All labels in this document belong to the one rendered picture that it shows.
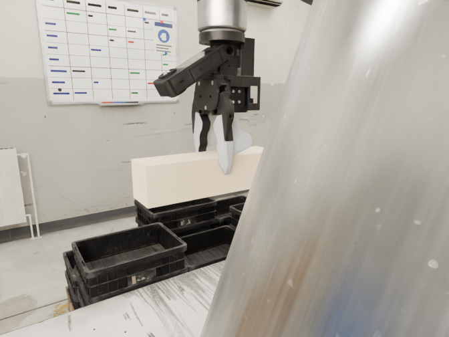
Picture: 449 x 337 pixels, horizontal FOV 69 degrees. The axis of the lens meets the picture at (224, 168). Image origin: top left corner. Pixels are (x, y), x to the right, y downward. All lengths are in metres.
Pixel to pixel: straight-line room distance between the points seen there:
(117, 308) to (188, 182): 0.48
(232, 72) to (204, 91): 0.05
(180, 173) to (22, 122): 2.70
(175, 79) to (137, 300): 0.60
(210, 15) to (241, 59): 0.08
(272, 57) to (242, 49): 3.66
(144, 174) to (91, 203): 2.87
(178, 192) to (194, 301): 0.44
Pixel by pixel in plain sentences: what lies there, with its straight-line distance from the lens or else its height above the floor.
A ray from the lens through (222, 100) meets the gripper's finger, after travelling 0.48.
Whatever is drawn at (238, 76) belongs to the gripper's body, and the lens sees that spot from 0.51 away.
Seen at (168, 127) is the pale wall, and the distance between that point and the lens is 3.43.
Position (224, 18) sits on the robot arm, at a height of 1.30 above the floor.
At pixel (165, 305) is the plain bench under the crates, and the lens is 0.87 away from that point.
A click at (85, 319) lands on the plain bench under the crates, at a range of 0.88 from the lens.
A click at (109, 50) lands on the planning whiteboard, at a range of 3.24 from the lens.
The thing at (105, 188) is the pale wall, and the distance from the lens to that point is 3.32.
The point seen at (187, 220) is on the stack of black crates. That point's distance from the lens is 1.84.
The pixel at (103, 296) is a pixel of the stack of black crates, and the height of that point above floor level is 0.48.
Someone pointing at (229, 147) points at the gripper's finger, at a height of 1.12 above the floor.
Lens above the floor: 1.20
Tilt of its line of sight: 13 degrees down
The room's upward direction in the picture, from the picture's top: straight up
